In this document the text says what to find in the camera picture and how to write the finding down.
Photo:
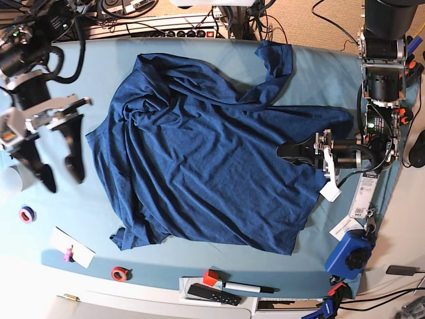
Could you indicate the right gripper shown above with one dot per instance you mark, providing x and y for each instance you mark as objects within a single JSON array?
[{"x": 61, "y": 113}]

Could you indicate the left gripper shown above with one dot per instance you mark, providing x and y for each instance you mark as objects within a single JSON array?
[{"x": 304, "y": 152}]

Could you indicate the dark blue t-shirt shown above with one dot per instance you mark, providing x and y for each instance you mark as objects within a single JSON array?
[{"x": 184, "y": 153}]

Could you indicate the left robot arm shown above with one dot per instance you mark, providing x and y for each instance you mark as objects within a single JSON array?
[{"x": 383, "y": 50}]

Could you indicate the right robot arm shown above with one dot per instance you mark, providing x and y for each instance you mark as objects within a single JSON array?
[{"x": 29, "y": 60}]

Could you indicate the white plastic cup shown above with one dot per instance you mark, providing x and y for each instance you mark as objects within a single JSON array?
[{"x": 11, "y": 183}]

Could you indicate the purple tape roll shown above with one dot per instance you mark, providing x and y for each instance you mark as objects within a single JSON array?
[{"x": 27, "y": 214}]

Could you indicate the light blue table cloth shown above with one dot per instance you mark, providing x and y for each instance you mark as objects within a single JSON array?
[{"x": 83, "y": 211}]

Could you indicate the clear blister package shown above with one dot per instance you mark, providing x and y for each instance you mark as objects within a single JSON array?
[{"x": 363, "y": 195}]

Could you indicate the white paper label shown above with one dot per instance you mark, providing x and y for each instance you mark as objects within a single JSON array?
[{"x": 345, "y": 225}]

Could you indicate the pink small toy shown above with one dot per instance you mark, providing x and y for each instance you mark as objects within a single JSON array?
[{"x": 68, "y": 256}]

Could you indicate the white card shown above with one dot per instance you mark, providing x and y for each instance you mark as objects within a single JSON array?
[{"x": 61, "y": 241}]

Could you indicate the blue box with knob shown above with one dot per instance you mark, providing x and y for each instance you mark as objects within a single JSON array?
[{"x": 351, "y": 254}]

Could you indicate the orange black utility knife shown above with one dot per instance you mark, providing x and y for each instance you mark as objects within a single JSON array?
[{"x": 406, "y": 115}]

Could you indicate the red tape roll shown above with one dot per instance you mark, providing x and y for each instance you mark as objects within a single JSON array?
[{"x": 119, "y": 274}]

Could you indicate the white black marker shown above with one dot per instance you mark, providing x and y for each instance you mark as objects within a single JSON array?
[{"x": 249, "y": 288}]

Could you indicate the orange clamp bottom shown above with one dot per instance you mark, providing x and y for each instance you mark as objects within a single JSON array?
[{"x": 340, "y": 290}]

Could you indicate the orange black clamp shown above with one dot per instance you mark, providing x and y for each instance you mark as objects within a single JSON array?
[{"x": 413, "y": 73}]

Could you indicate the red small block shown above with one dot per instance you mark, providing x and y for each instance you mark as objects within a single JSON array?
[{"x": 210, "y": 278}]

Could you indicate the blue clamp bottom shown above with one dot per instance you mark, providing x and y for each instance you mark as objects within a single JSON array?
[{"x": 328, "y": 309}]

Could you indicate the blue clamp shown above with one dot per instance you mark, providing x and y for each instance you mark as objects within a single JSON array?
[
  {"x": 328, "y": 309},
  {"x": 412, "y": 44}
]

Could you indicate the black small device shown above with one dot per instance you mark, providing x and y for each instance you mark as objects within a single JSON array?
[{"x": 401, "y": 270}]

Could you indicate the white power strip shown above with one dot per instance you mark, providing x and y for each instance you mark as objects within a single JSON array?
[{"x": 199, "y": 25}]

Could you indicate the blue clamp top right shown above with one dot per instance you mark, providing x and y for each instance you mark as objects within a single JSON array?
[{"x": 412, "y": 44}]

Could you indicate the black remote control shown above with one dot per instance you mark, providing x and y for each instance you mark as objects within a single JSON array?
[{"x": 214, "y": 295}]

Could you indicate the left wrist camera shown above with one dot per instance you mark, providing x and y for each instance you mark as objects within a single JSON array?
[{"x": 330, "y": 191}]

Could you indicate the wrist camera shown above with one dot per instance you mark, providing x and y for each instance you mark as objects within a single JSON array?
[
  {"x": 13, "y": 128},
  {"x": 330, "y": 191}
]

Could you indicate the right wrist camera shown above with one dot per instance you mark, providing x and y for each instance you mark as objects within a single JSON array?
[{"x": 13, "y": 128}]

